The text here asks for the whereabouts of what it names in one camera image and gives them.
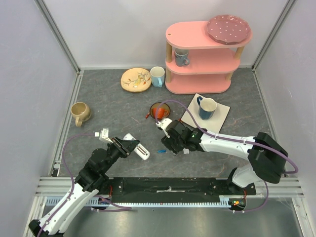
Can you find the pink polka dot plate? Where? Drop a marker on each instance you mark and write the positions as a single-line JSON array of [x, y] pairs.
[[228, 29]]

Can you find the orange cup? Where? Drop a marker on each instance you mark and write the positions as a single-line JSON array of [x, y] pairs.
[[160, 113]]

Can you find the white cable duct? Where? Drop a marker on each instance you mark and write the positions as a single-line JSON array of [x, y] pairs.
[[222, 203]]

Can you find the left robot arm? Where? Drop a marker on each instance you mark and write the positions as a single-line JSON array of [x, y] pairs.
[[86, 185]]

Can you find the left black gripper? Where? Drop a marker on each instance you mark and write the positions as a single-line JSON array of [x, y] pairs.
[[125, 147]]

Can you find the light blue mug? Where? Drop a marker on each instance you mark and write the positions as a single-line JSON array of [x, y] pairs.
[[157, 76]]

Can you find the beige ceramic mug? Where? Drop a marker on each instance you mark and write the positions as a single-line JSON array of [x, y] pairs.
[[81, 112]]

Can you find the dark blue mug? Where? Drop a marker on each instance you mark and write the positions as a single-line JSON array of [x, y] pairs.
[[207, 107]]

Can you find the grey mug on shelf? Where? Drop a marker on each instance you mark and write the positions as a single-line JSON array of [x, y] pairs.
[[181, 57]]

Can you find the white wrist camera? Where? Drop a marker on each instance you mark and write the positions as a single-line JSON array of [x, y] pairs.
[[103, 135], [162, 125]]

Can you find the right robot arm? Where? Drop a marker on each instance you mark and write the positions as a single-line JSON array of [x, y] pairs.
[[265, 156]]

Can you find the pink three-tier shelf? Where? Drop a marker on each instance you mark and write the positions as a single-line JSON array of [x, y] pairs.
[[212, 64]]

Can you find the yellow floral plate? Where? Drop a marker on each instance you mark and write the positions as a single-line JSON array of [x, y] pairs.
[[136, 80]]

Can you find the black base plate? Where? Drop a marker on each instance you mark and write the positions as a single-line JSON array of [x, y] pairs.
[[170, 190]]

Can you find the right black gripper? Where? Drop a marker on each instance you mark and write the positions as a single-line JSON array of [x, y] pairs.
[[171, 144]]

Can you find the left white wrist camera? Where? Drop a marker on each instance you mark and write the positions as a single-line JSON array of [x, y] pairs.
[[103, 135]]

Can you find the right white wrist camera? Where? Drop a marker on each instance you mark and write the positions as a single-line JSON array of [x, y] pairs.
[[162, 125]]

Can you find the white remote control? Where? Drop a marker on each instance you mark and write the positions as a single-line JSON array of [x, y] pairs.
[[140, 150]]

